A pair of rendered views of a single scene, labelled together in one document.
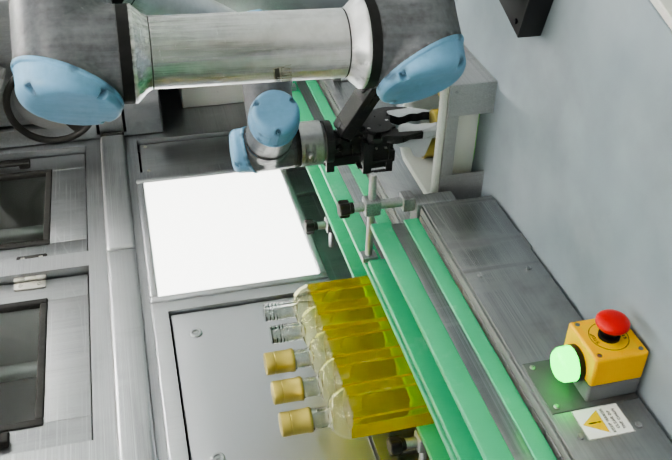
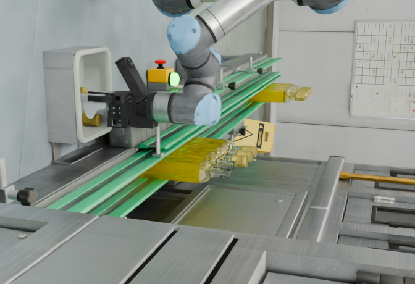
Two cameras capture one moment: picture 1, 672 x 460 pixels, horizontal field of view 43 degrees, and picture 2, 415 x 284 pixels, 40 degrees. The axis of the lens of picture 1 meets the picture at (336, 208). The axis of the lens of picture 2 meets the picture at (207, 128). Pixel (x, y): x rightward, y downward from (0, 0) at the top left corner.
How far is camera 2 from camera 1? 2.48 m
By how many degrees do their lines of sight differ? 123
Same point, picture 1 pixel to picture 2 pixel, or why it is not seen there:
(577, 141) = (121, 28)
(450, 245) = not seen: hidden behind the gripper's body
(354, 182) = (102, 182)
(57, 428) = (359, 244)
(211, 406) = (270, 212)
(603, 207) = (133, 41)
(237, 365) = (244, 221)
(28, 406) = not seen: hidden behind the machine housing
